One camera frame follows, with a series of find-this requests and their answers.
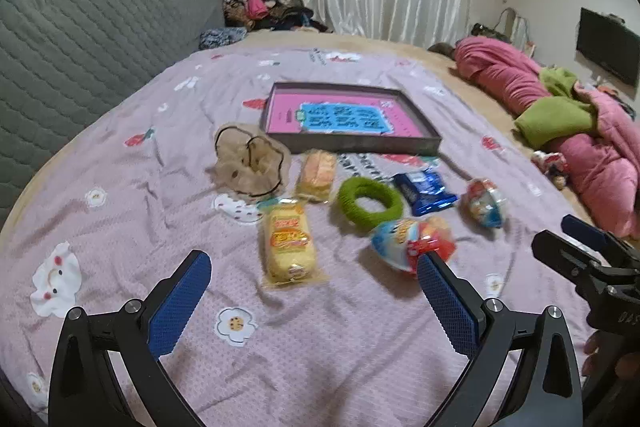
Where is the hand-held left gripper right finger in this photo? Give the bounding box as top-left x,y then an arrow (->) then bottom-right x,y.
416,251 -> 585,427

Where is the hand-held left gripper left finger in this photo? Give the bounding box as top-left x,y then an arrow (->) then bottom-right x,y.
47,249 -> 213,427

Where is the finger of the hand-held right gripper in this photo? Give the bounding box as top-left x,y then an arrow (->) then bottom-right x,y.
561,214 -> 613,253
531,231 -> 601,279

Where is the toy egg capsule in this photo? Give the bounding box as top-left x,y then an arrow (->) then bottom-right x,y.
369,216 -> 457,275
461,178 -> 505,230

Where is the blue snack packet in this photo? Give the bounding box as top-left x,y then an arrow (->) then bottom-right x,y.
391,169 -> 460,218

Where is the large yellow cake packet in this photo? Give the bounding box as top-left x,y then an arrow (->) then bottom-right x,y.
257,197 -> 331,290

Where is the green knitted scrunchie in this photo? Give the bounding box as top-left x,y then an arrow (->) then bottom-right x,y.
336,177 -> 405,230

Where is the beige mesh scrunchie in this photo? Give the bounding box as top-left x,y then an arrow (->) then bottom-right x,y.
209,124 -> 292,198

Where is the small orange cake packet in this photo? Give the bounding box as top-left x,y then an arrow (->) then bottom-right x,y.
295,148 -> 338,204

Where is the shallow grey tray pink bottom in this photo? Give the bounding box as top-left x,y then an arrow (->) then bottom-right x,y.
260,81 -> 443,156

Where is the person's right hand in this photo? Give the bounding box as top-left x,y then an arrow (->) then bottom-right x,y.
583,331 -> 640,380

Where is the small red white doll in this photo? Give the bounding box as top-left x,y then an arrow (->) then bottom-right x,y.
531,150 -> 571,188

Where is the purple printed blanket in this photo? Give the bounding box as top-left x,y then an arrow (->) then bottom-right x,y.
0,44 -> 591,427

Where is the green blanket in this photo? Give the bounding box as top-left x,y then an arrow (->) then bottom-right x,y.
514,66 -> 601,150

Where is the pink quilt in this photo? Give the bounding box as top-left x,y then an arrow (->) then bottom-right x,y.
452,36 -> 640,240

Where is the arched metal chair back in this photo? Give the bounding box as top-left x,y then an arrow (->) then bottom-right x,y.
495,7 -> 538,55

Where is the dark bag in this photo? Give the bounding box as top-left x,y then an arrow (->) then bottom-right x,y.
470,23 -> 511,42

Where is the brown fuzzy cloth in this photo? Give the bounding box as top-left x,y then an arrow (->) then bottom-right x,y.
427,42 -> 458,62

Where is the dark patterned cloth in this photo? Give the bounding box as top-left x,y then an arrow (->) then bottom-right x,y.
199,27 -> 249,52

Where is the grey quilted headboard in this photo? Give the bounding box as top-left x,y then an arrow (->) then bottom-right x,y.
0,0 -> 226,228

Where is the black wall television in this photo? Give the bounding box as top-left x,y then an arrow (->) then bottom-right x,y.
576,7 -> 640,88

